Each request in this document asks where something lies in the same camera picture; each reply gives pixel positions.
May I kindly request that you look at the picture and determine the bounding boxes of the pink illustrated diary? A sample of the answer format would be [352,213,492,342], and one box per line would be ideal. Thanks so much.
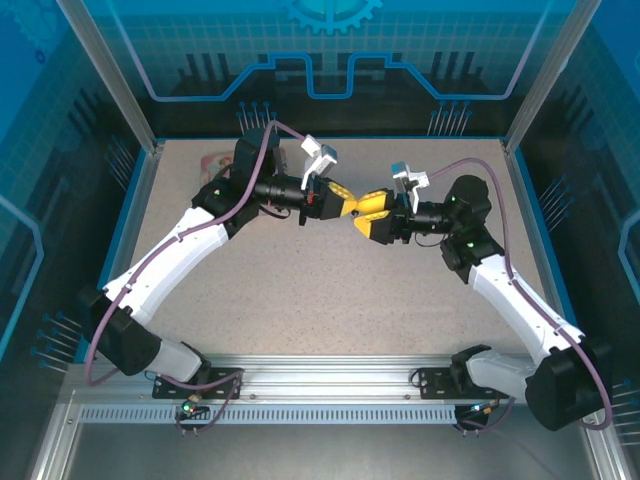
[199,152,237,187]

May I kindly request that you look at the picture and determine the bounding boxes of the aluminium side rail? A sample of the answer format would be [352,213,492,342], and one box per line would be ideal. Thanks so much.
[502,142,576,331]
[97,144,165,301]

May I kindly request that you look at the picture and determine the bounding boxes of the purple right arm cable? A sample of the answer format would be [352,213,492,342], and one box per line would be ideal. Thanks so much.
[428,157,614,436]

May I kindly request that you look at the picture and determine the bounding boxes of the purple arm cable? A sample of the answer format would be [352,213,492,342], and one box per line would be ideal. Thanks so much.
[83,120,307,437]
[428,157,614,436]

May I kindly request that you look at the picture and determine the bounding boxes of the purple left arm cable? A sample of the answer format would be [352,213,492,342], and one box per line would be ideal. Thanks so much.
[83,120,307,437]

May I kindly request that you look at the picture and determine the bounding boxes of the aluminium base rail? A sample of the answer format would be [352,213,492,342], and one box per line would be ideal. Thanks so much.
[64,353,599,402]

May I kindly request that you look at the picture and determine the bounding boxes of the aluminium frame post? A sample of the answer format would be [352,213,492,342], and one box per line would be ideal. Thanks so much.
[53,0,167,154]
[502,0,606,154]

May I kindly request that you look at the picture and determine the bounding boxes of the slotted grey cable duct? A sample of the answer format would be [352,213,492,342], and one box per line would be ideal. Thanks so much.
[78,405,459,426]

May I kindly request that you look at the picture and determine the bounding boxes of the thin grey cable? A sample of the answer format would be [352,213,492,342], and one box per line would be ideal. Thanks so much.
[469,419,569,480]

